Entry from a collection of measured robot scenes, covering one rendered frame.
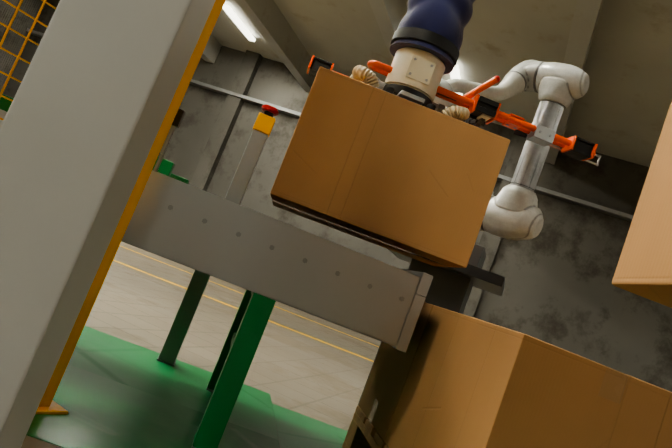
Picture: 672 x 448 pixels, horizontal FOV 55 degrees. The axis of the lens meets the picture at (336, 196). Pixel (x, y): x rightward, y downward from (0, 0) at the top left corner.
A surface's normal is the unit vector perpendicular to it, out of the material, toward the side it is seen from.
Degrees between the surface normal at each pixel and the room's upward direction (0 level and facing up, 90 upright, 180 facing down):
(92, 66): 90
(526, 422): 90
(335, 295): 90
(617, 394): 90
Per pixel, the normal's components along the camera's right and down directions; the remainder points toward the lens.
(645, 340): -0.25, -0.22
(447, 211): 0.07, -0.10
